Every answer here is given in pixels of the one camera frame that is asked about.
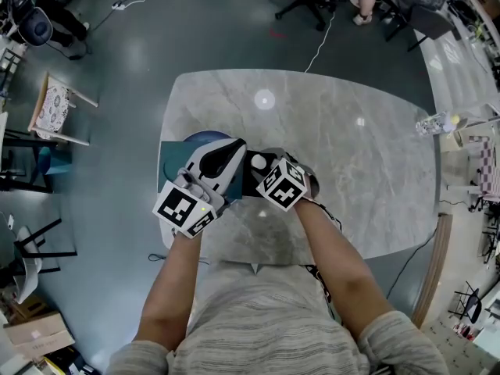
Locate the black metal stand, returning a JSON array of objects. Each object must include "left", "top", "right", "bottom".
[{"left": 0, "top": 128, "right": 55, "bottom": 195}]

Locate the white chair with black legs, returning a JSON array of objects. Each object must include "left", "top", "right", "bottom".
[{"left": 0, "top": 216, "right": 79, "bottom": 305}]

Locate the wooden chair with patterned cushion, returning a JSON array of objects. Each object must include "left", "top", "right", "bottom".
[{"left": 27, "top": 71, "right": 99, "bottom": 148}]

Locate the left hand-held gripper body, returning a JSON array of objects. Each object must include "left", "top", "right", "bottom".
[{"left": 152, "top": 137, "right": 248, "bottom": 241}]

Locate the blue round stool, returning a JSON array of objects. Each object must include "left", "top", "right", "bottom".
[{"left": 182, "top": 130, "right": 232, "bottom": 145}]

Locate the black folding chair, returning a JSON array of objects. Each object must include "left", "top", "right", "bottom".
[{"left": 447, "top": 280, "right": 484, "bottom": 325}]

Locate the person's right forearm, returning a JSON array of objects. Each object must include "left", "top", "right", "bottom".
[{"left": 292, "top": 199, "right": 396, "bottom": 342}]

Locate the black floor cable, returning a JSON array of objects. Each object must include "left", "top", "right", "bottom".
[{"left": 385, "top": 227, "right": 438, "bottom": 300}]

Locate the black lanyard strap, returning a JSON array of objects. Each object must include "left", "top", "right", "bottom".
[{"left": 305, "top": 262, "right": 338, "bottom": 322}]

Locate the round dark blue device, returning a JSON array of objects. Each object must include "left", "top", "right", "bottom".
[{"left": 17, "top": 5, "right": 55, "bottom": 48}]

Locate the checked cloth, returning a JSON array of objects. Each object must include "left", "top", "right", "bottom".
[{"left": 477, "top": 135, "right": 500, "bottom": 203}]

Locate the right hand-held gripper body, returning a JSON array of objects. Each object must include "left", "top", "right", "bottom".
[{"left": 255, "top": 147, "right": 321, "bottom": 213}]

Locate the teal chair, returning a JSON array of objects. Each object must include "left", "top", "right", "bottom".
[{"left": 37, "top": 145, "right": 74, "bottom": 176}]

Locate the cardboard box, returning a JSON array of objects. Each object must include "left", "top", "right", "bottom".
[{"left": 2, "top": 310, "right": 76, "bottom": 363}]

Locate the grey striped shirt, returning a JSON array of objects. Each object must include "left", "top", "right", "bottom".
[{"left": 105, "top": 261, "right": 451, "bottom": 375}]

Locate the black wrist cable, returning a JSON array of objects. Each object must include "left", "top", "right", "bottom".
[{"left": 310, "top": 198, "right": 344, "bottom": 234}]

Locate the person's left forearm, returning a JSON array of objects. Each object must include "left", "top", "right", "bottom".
[{"left": 132, "top": 230, "right": 205, "bottom": 352}]

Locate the black side chair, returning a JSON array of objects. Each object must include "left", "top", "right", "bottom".
[{"left": 384, "top": 4, "right": 456, "bottom": 53}]

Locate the wooden floor strip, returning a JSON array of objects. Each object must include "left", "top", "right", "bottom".
[{"left": 411, "top": 212, "right": 455, "bottom": 330}]

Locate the black box tray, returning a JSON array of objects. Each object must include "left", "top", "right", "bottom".
[{"left": 241, "top": 149, "right": 279, "bottom": 199}]

